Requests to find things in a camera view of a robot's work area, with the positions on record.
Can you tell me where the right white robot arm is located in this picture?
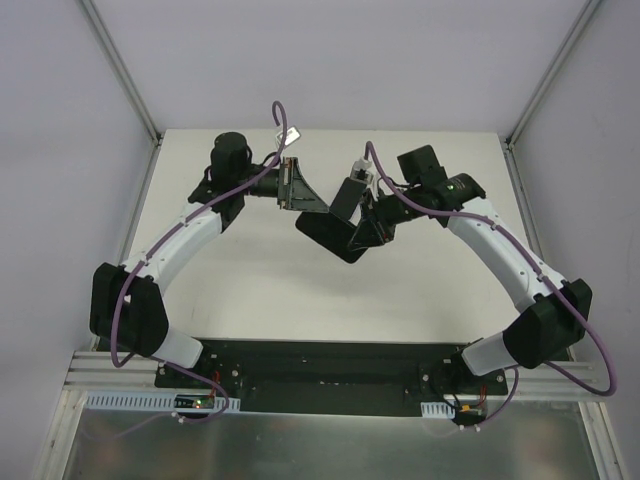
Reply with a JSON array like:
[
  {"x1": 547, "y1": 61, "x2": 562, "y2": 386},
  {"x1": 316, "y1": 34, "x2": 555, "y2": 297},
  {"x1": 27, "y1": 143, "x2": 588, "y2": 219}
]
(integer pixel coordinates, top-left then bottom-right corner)
[{"x1": 347, "y1": 142, "x2": 592, "y2": 377}]

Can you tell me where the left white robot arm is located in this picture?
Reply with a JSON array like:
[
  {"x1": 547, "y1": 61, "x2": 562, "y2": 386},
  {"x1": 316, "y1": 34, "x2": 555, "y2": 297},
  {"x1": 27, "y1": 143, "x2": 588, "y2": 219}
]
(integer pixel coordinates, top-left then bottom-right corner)
[{"x1": 89, "y1": 132, "x2": 328, "y2": 368}]

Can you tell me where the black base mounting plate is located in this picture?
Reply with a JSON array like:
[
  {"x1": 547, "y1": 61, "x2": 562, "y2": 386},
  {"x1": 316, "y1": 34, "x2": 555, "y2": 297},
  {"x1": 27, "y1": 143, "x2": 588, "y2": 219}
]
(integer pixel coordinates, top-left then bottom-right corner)
[{"x1": 155, "y1": 340, "x2": 507, "y2": 417}]

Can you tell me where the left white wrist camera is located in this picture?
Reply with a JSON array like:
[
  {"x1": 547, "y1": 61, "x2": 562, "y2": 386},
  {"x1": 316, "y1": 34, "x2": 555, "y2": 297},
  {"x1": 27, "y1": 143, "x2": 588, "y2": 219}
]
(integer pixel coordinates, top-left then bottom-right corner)
[{"x1": 275, "y1": 126, "x2": 301, "y2": 149}]

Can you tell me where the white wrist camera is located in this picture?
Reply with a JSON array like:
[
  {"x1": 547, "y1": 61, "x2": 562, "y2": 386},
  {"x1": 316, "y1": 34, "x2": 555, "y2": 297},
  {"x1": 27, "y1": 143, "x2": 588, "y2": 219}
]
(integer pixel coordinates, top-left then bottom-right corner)
[
  {"x1": 347, "y1": 157, "x2": 377, "y2": 194},
  {"x1": 275, "y1": 126, "x2": 301, "y2": 149}
]

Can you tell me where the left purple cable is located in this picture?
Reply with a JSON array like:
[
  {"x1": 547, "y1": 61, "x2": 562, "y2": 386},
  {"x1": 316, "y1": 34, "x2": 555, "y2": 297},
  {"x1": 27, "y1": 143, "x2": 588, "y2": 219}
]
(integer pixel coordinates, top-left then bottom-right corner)
[{"x1": 110, "y1": 100, "x2": 294, "y2": 370}]

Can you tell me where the purple cable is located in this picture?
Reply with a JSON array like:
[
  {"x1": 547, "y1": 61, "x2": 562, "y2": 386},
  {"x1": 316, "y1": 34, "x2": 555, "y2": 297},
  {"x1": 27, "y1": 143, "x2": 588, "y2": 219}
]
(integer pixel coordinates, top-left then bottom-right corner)
[
  {"x1": 110, "y1": 100, "x2": 294, "y2": 370},
  {"x1": 363, "y1": 140, "x2": 617, "y2": 434}
]

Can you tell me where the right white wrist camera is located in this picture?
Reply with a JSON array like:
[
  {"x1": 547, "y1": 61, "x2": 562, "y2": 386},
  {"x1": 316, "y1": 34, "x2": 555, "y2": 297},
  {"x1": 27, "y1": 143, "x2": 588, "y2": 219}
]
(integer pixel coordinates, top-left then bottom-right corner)
[{"x1": 347, "y1": 157, "x2": 377, "y2": 194}]

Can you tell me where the right white cable duct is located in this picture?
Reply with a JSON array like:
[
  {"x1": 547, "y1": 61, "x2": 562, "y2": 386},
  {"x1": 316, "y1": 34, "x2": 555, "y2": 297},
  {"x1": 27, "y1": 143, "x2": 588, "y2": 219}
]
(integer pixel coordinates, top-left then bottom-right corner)
[{"x1": 420, "y1": 402, "x2": 456, "y2": 420}]

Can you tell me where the aluminium frame rail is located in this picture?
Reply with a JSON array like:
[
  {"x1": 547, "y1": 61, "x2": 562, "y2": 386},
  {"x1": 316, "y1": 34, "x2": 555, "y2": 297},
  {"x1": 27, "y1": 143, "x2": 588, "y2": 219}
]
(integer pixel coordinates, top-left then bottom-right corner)
[{"x1": 63, "y1": 351, "x2": 158, "y2": 391}]

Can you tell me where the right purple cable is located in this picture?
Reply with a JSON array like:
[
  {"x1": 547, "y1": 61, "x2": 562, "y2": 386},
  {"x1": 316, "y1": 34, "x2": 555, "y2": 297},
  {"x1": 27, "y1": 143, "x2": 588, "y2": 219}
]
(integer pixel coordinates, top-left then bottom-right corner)
[{"x1": 363, "y1": 140, "x2": 617, "y2": 434}]

